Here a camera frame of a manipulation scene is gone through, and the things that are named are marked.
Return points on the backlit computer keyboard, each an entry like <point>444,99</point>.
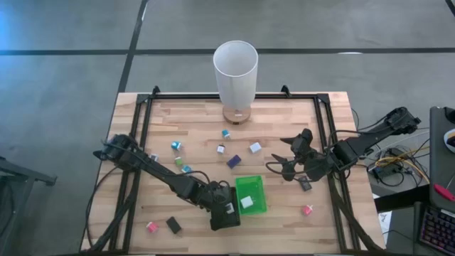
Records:
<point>439,229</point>

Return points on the white cube USB charger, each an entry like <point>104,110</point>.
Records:
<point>246,202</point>
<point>255,147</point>

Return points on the dark grey bench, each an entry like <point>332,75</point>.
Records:
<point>21,174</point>

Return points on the black rectangular clock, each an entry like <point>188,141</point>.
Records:
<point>173,224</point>

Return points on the purple digital clock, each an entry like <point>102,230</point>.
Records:
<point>233,161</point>

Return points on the white round object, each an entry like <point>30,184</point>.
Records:
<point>450,140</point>

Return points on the black plastic basket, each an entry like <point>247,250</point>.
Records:
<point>224,222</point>

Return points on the black aluminium table frame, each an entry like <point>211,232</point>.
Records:
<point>199,96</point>

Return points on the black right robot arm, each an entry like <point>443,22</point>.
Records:
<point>359,144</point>

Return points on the black desk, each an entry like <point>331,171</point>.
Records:
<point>439,167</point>

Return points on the green plastic basket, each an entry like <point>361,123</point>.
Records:
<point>254,188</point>

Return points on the white shade wooden base lamp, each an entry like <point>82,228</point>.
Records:
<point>235,81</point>

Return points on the blue white USB charger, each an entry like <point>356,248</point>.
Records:
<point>176,145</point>

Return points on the white digital clock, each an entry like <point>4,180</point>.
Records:
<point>229,208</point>
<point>154,156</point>

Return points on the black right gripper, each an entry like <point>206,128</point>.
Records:
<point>307,160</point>

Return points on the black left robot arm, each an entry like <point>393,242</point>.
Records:
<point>167,176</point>

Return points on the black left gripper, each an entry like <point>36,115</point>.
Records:
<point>218,195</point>

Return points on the teal white USB charger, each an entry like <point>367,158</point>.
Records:
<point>186,169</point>
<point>225,133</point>

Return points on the black rounded object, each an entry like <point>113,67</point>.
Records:
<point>450,114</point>

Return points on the pink USB charger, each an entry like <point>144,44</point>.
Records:
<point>307,210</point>
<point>151,227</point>

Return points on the green USB charger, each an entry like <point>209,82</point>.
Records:
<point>178,161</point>

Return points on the white paper sheet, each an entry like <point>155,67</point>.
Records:
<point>384,218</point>

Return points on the white black USB charger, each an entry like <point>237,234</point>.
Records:
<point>220,149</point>

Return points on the dark grey digital clock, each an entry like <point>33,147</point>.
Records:
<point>305,183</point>

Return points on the black power box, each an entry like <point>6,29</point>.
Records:
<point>382,173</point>

